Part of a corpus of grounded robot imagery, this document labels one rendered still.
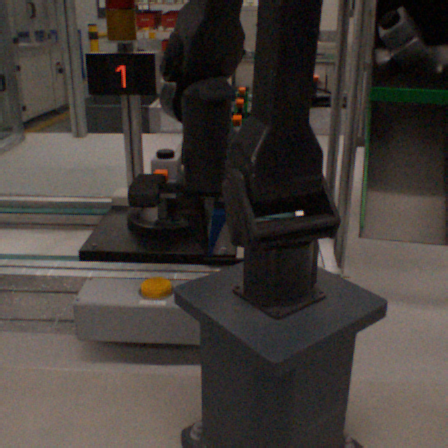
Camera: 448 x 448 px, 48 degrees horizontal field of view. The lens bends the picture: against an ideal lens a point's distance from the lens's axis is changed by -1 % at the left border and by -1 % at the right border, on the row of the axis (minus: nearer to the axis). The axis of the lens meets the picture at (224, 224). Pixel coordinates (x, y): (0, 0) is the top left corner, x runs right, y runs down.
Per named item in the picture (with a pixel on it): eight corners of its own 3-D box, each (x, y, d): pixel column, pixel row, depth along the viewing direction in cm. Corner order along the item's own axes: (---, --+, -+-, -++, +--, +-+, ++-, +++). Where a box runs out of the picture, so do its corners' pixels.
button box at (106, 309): (233, 347, 67) (234, 306, 64) (76, 341, 68) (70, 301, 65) (235, 317, 73) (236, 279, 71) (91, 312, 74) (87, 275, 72)
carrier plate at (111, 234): (236, 267, 77) (236, 254, 76) (79, 262, 78) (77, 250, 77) (240, 209, 99) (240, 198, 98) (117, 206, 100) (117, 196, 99)
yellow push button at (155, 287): (169, 305, 66) (168, 291, 66) (139, 304, 67) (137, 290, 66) (173, 289, 70) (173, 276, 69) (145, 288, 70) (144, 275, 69)
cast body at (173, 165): (177, 198, 82) (176, 156, 80) (150, 198, 83) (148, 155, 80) (184, 182, 90) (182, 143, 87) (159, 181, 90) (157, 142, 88)
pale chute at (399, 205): (448, 246, 74) (456, 235, 70) (357, 238, 77) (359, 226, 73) (447, 90, 85) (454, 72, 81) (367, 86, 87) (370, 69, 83)
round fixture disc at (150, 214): (205, 240, 81) (205, 228, 80) (118, 238, 81) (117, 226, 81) (212, 208, 94) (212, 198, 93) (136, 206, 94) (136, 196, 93)
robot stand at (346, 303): (265, 538, 46) (274, 363, 38) (178, 442, 57) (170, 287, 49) (366, 459, 54) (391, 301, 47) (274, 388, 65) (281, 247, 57)
